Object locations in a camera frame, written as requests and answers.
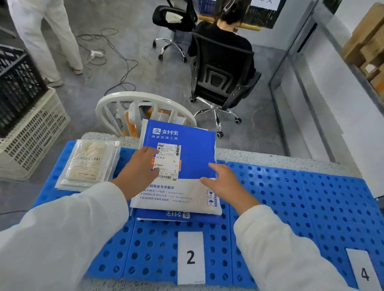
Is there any person's left hand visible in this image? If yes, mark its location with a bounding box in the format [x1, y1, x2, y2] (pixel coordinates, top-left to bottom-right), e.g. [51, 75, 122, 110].
[108, 141, 165, 206]

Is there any person's right hand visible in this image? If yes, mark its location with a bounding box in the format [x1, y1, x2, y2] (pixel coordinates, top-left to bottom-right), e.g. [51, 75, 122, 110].
[195, 160, 266, 218]

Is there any white mailer yellow label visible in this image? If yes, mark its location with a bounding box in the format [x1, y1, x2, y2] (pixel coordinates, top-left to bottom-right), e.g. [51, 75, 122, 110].
[135, 200, 227, 235]

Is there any clear bagged parcel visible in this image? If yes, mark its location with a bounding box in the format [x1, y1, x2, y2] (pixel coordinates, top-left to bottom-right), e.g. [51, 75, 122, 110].
[61, 135, 115, 189]

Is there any stack of blue mailers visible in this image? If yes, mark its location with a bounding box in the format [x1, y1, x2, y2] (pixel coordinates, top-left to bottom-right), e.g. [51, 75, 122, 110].
[128, 117, 236, 224]

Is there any white number card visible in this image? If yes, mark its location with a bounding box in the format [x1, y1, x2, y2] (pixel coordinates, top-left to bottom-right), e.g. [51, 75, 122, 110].
[337, 246, 384, 291]
[169, 227, 215, 290]

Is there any person's right forearm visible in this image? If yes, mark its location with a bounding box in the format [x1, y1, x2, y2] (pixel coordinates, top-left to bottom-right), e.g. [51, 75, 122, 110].
[222, 199, 384, 291]

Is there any person's left forearm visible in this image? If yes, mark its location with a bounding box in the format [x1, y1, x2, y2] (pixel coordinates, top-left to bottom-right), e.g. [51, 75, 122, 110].
[0, 162, 135, 291]

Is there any orange seat cushion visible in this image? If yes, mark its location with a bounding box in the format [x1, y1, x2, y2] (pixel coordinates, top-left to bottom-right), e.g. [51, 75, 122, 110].
[121, 103, 188, 147]

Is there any white headset device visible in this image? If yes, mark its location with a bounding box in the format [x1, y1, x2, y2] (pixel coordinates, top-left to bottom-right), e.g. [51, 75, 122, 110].
[121, 100, 156, 134]

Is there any cream plastic crate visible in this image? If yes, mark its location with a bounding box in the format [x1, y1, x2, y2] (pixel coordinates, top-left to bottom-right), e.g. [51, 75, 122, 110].
[0, 79, 76, 188]

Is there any black office chair patterned back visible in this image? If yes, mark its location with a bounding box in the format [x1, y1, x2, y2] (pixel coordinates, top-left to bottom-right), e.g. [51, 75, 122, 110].
[174, 31, 268, 144]

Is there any black plastic crate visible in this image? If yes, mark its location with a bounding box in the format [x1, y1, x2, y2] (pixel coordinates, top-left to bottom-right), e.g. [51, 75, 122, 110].
[0, 42, 55, 145]

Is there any white cloth on chair seat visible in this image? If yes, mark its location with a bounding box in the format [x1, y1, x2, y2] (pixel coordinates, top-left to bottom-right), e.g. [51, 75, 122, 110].
[164, 12, 183, 25]

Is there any black mesh office chair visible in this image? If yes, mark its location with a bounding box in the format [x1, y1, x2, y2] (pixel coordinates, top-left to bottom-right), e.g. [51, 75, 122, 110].
[145, 0, 202, 66]

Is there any small yellow desk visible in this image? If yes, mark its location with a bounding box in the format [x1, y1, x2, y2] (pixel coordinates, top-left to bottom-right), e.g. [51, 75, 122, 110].
[198, 13, 263, 32]

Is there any black crate with paper sign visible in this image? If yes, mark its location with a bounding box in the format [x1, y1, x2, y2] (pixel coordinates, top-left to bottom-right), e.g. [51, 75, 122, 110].
[241, 0, 292, 32]

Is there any black floor cable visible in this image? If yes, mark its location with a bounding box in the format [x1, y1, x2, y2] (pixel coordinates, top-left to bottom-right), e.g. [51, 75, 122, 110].
[67, 22, 147, 102]

